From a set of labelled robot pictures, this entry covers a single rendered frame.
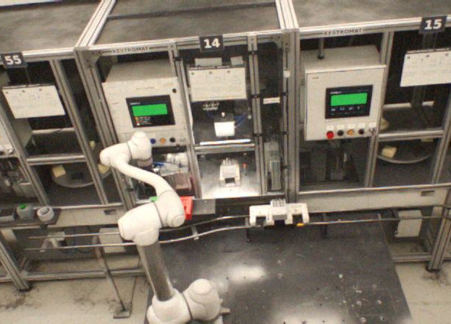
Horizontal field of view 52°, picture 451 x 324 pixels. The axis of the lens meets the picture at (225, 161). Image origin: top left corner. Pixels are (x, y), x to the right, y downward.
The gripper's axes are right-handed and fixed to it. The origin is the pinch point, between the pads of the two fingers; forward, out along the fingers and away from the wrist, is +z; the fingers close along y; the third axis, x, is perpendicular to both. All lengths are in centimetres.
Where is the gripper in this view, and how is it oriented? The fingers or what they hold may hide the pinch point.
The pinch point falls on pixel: (150, 187)
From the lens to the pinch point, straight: 294.0
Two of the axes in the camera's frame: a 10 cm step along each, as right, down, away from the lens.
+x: 0.1, 6.4, -7.7
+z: 0.5, 7.7, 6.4
